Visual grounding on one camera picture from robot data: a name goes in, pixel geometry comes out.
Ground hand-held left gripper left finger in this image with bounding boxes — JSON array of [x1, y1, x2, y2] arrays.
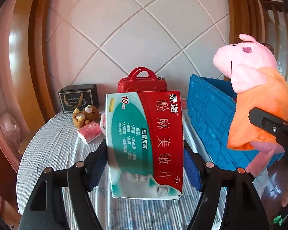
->
[[20, 139, 108, 230]]

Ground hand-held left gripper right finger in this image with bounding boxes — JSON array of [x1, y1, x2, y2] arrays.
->
[[182, 140, 269, 230]]

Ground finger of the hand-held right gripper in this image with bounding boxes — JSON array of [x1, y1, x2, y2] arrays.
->
[[248, 107, 288, 149]]

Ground pink pig plush orange dress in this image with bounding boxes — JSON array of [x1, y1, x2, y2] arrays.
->
[[213, 34, 288, 176]]

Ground blue plastic crate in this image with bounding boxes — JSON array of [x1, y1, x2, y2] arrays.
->
[[187, 74, 286, 170]]

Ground brown bear plush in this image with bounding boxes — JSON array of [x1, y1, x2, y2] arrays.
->
[[72, 104, 102, 129]]

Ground large medicine box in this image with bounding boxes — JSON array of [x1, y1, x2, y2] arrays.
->
[[105, 90, 185, 200]]

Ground pink tissue pack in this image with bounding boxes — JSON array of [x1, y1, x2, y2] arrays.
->
[[99, 112, 107, 135], [77, 122, 103, 145]]

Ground black gift box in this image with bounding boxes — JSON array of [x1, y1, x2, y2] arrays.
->
[[58, 84, 99, 113]]

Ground red hard-shell carry case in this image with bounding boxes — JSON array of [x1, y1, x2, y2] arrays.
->
[[118, 67, 168, 94]]

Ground pink plastic bag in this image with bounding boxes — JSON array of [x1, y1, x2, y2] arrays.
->
[[0, 113, 21, 151]]

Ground wooden glass partition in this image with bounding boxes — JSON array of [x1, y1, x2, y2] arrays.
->
[[259, 0, 288, 77]]

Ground wooden headboard frame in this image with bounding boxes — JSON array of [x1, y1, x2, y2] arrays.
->
[[0, 0, 274, 173]]

